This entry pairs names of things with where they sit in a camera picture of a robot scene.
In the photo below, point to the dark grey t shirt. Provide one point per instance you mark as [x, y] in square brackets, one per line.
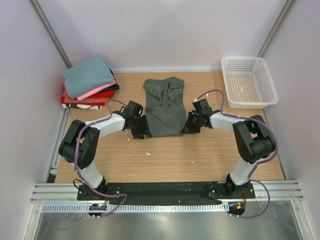
[165, 111]

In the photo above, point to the folded red t shirt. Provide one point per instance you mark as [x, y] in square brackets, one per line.
[97, 99]

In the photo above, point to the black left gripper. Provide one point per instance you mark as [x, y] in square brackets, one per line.
[139, 134]

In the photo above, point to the aluminium front frame rail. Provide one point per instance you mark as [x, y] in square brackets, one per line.
[279, 190]

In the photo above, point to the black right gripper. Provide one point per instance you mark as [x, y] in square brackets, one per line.
[189, 129]

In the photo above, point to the folded pink t shirt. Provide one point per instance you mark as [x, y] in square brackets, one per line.
[95, 91]

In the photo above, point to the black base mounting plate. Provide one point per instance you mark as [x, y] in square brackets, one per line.
[178, 193]

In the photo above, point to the folded white patterned t shirt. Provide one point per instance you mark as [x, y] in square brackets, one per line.
[85, 106]

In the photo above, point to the white plastic mesh basket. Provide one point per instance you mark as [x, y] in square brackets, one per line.
[248, 82]

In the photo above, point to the slotted grey cable duct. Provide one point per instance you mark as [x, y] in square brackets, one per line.
[99, 208]

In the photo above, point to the folded black t shirt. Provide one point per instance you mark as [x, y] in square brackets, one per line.
[112, 87]

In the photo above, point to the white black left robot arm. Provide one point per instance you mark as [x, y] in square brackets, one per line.
[80, 142]

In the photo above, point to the folded teal t shirt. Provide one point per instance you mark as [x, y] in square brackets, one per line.
[88, 75]

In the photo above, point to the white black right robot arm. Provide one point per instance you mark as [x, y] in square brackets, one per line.
[256, 142]

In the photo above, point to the right aluminium frame post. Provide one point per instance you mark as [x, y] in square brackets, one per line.
[276, 27]

